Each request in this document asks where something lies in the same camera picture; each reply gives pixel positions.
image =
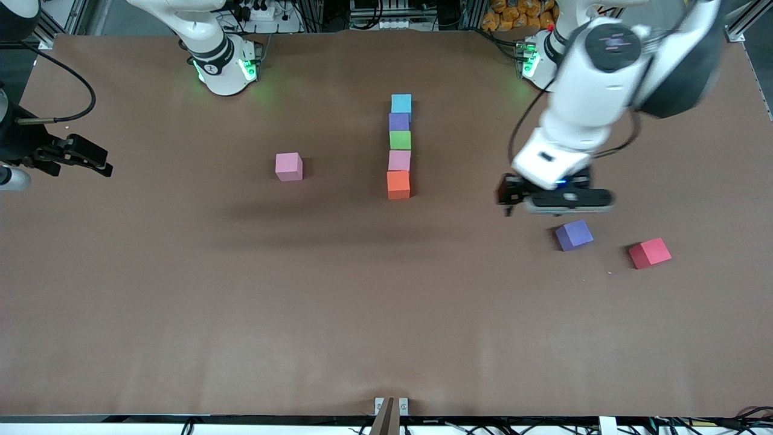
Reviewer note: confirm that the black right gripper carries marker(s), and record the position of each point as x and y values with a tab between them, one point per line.
19	144

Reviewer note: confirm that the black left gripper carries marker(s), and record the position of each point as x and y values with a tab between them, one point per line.
511	191

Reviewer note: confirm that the orange foam cube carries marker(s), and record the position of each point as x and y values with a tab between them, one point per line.
398	184

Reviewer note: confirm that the pink foam cube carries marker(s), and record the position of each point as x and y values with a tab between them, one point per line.
399	161
288	166

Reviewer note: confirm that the green foam cube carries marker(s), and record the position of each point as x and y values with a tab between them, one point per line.
400	141

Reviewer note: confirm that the purple foam cube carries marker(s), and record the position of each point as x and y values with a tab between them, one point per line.
574	235
399	122

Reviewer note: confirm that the cyan foam cube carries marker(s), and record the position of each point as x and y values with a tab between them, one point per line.
401	104

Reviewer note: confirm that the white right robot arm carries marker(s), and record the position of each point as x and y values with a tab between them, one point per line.
211	54

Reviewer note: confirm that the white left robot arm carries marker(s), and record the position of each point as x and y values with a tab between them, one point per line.
592	103

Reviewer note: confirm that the red foam cube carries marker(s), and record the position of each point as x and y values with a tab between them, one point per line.
650	254

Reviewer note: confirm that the brown table cover mat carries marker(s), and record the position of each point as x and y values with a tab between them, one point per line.
181	302

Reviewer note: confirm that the orange packet pile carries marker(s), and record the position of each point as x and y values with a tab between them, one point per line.
513	12

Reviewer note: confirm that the metal equipment rack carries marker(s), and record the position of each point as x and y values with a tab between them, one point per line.
386	15

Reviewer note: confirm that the white power strip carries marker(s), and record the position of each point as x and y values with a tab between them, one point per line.
266	12

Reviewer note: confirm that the white table leg block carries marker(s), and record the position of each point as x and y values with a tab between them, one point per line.
607	426

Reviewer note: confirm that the aluminium frame post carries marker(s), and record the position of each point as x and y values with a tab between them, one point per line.
749	18
47	38

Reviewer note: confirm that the small metal bracket plate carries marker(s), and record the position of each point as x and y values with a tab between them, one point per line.
378	406
403	406

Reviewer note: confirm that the brown camera mount bar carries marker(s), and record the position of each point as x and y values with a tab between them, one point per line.
383	423

